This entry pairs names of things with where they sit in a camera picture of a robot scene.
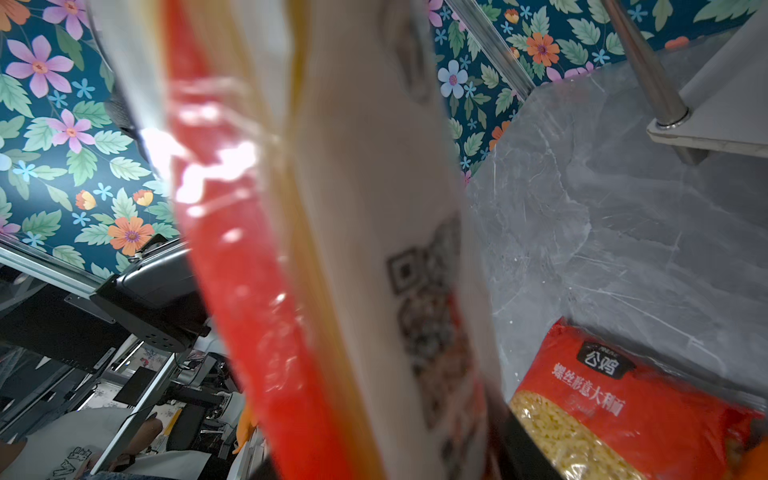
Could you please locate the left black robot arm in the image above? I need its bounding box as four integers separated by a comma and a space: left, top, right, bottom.
90, 234, 211, 353

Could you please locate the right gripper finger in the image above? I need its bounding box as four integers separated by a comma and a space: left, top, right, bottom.
488, 395, 561, 480

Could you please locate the white two-tier shelf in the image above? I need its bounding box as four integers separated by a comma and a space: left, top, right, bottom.
603, 1, 767, 165

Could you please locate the red spaghetti package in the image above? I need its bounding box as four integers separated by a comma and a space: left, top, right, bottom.
89, 1, 499, 479

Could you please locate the orange macaroni bag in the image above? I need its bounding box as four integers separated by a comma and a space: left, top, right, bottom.
734, 439, 768, 480

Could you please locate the red macaroni bag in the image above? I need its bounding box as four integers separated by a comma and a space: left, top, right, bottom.
510, 319, 763, 479

